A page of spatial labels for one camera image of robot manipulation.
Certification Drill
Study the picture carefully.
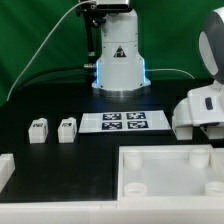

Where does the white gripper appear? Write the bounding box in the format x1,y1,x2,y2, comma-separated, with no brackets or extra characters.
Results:
173,81,224,127

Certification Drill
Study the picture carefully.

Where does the white square tabletop tray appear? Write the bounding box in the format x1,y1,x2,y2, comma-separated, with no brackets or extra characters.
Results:
117,145,224,200

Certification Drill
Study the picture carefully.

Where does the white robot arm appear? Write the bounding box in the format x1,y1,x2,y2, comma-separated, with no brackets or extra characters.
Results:
92,7,224,126

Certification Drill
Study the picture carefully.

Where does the white right obstacle block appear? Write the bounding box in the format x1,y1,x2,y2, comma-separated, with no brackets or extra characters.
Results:
210,148,224,182

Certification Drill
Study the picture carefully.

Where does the white obstacle block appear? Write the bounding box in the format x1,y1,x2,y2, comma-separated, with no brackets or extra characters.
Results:
210,148,224,182
0,154,15,193

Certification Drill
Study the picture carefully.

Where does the white sheet with fiducial tags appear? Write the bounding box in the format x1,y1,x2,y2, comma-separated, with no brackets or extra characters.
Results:
79,110,170,133

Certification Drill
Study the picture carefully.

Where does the white left obstacle block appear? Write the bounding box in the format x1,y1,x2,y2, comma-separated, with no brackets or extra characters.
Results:
0,154,15,193

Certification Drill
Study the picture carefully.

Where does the white front rail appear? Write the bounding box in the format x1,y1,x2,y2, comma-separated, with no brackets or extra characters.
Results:
0,197,224,224

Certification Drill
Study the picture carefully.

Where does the overhead camera box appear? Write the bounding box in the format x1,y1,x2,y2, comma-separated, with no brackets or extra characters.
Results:
96,0,130,11

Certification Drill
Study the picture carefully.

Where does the black camera stand post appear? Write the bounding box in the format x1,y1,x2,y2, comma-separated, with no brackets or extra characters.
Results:
75,0,105,69

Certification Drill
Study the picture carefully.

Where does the black cable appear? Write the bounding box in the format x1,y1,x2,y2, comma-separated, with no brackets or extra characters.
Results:
15,65,98,92

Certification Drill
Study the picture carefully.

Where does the white cable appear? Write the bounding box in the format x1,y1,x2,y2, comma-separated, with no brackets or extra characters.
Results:
6,0,94,102

